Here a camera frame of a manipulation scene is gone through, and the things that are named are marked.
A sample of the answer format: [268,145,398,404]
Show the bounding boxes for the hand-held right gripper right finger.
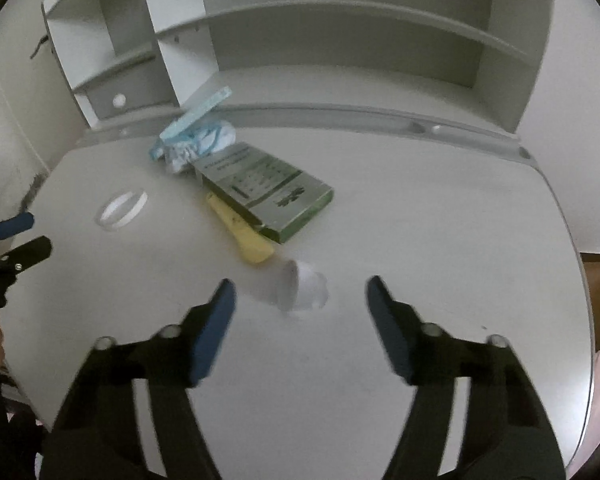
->
[366,276,566,480]

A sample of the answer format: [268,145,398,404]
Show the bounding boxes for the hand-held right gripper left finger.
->
[40,279,237,480]

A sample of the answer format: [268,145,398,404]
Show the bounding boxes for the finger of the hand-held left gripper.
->
[0,212,35,246]
[0,236,52,273]

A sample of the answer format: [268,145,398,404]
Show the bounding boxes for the white paper cup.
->
[265,259,328,313]

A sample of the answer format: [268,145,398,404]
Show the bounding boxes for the yellow wrapper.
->
[207,192,276,266]

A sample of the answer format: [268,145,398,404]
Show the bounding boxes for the green box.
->
[195,142,333,243]

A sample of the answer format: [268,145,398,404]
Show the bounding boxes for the grey drawer with white knob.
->
[87,67,176,123]

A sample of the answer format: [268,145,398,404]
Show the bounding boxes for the blue white plastic bag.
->
[150,87,236,176]

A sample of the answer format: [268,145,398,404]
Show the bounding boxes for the white desk hutch shelf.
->
[42,0,556,133]

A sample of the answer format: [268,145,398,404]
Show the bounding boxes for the clear plastic ring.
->
[97,189,148,228]

